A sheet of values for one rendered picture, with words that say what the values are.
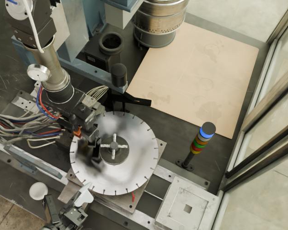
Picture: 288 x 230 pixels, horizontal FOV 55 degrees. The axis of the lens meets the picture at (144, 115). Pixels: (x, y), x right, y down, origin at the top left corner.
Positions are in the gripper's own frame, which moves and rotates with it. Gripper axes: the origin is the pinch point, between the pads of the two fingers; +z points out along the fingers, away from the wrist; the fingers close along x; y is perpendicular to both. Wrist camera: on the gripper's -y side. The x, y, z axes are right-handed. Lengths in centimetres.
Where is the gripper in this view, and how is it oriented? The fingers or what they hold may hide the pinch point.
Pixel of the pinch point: (85, 193)
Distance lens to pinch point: 109.0
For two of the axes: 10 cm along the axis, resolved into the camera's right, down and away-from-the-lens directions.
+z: 4.6, -3.7, 8.1
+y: 8.1, 5.4, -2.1
